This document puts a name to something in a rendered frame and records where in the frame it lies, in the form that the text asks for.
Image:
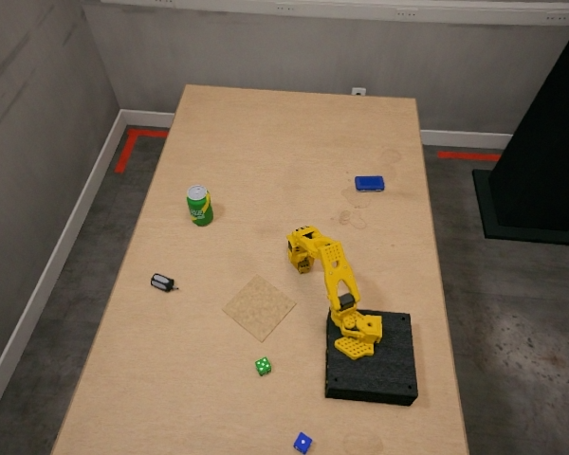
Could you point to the green soda can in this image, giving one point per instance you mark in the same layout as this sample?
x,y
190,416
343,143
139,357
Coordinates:
x,y
199,203

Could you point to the blue rectangular case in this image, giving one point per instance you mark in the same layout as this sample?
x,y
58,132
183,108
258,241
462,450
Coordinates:
x,y
369,183

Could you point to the blue die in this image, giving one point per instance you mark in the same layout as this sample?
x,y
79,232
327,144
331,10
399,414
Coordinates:
x,y
302,443

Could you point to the yellow die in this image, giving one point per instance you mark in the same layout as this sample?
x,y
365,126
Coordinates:
x,y
304,266

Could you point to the green die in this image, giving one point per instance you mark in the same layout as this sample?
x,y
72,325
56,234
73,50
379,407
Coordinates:
x,y
263,367

